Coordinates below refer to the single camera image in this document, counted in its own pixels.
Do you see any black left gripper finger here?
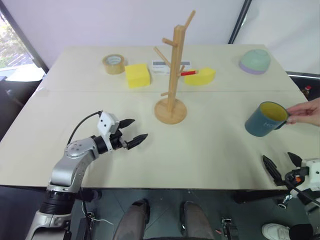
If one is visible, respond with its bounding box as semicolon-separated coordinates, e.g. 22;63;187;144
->
119;118;136;130
125;133;149;151

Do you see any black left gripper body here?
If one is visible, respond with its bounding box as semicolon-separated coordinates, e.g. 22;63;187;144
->
110;127;129;151

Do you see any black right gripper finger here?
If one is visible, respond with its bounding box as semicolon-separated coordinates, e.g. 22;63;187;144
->
262;154;286;187
287;151;302;167

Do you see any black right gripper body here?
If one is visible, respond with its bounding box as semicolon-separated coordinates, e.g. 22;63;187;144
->
284;166;310;187

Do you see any blue mug yellow inside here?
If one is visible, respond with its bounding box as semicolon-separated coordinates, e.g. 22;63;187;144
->
244;100;291;138

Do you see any wooden mug tree stand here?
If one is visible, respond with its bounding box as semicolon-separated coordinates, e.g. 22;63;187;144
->
153;9;197;125

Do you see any person's bare hand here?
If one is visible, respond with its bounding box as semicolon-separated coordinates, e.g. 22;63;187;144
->
285;98;320;126

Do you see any silver table clamp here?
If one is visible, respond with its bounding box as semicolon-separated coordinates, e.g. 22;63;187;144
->
278;194;294;209

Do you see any yellow rectangular sponge block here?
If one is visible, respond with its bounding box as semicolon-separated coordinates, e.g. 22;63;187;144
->
124;63;153;89

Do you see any dark trouser leg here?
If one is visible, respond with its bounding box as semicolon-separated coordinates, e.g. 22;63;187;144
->
288;223;314;240

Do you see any brown packing tape roll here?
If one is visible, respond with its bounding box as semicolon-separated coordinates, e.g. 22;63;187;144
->
101;53;126;76

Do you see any white sneaker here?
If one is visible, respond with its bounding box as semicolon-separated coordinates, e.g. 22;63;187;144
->
261;222;291;240

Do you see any white flat card box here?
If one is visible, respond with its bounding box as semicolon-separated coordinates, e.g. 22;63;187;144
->
151;59;194;76

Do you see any black floor device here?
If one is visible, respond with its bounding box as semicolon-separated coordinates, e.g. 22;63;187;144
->
220;217;241;240

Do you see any red marker pen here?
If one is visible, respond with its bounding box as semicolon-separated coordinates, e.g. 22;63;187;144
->
180;69;200;77

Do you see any grey-brown rounded shape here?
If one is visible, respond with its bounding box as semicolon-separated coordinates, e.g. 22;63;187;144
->
179;200;216;240
113;198;151;240

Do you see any yellow half-round sponge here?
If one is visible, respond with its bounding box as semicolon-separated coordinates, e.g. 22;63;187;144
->
183;66;217;87

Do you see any green and purple bowl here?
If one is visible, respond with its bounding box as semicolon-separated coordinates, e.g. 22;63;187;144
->
238;48;273;76

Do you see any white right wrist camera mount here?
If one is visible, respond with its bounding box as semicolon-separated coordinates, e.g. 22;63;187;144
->
300;158;320;193

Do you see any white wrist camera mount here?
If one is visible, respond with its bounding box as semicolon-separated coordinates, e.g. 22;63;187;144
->
96;112;121;152
300;158;320;193

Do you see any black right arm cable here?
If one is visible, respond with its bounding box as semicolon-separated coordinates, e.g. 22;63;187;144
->
285;177;320;205

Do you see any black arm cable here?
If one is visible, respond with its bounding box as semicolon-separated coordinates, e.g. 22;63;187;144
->
285;177;320;205
66;109;104;146

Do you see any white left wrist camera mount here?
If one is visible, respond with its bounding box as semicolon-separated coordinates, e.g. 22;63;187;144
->
96;112;121;152

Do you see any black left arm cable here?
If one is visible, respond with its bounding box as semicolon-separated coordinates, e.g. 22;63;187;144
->
66;109;104;146

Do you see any thin white wire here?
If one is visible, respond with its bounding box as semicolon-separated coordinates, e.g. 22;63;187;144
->
81;199;116;227

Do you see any black window frame post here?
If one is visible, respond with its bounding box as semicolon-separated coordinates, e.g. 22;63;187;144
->
0;0;50;74

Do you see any black corner post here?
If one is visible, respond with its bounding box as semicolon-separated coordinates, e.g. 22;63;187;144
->
226;0;253;45

